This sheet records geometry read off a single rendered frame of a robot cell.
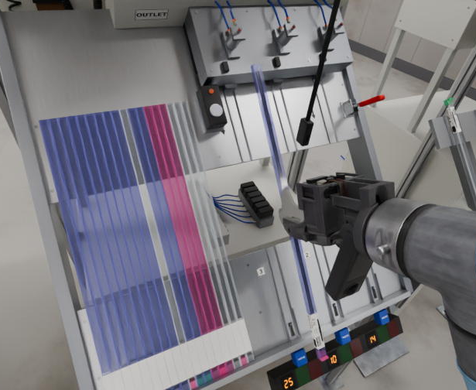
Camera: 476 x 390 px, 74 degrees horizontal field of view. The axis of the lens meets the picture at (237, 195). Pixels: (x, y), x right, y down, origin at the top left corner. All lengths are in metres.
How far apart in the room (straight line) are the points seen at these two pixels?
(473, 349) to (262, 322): 0.40
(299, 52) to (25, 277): 1.55
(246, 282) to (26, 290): 1.30
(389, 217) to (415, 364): 1.36
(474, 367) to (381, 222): 0.14
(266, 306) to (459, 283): 0.43
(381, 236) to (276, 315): 0.38
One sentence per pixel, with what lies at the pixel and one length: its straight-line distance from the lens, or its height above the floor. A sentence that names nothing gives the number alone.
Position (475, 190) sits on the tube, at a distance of 0.89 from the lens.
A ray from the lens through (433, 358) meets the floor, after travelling 1.72.
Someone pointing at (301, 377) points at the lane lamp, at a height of 0.66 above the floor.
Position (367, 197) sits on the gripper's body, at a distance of 0.36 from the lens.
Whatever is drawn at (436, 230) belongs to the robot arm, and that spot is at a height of 1.17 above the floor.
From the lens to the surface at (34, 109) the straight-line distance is 0.64.
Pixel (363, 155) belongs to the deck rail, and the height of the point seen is 0.93.
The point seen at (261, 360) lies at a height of 0.74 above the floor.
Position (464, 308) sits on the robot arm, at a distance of 0.32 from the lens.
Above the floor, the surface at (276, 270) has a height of 0.82.
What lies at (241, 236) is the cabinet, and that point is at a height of 0.62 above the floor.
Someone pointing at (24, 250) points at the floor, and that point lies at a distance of 1.94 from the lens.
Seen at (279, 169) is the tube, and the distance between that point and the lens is 0.53.
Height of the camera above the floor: 1.35
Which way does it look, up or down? 42 degrees down
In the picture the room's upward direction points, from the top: 6 degrees clockwise
